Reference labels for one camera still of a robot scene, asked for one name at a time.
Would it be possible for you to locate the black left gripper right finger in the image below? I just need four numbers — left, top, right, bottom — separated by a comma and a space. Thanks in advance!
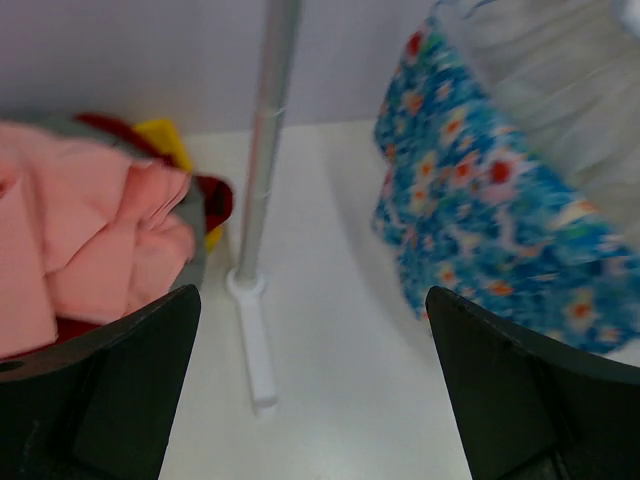
425, 287, 639, 479

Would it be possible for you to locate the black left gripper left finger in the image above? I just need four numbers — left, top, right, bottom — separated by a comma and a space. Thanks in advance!
1, 285, 201, 479

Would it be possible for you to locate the salmon pink skirt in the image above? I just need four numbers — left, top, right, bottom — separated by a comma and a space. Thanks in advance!
1, 122, 196, 357

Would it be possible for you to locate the grey skirt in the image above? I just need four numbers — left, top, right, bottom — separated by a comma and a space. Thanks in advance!
24, 113, 206, 291

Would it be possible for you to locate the white pleated skirt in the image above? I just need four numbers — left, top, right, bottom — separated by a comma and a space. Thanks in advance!
456, 0, 639, 243

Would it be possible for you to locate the blue hanger floral skirt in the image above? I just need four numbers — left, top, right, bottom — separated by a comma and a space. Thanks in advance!
431, 0, 494, 19

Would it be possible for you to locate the silver white clothes rack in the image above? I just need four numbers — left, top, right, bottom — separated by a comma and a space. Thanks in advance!
226, 0, 303, 416

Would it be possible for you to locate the red cloth garment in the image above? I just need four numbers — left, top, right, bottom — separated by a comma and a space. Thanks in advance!
54, 112, 235, 346

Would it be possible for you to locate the yellow plastic bin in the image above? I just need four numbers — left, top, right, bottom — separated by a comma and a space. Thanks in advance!
133, 118, 234, 253

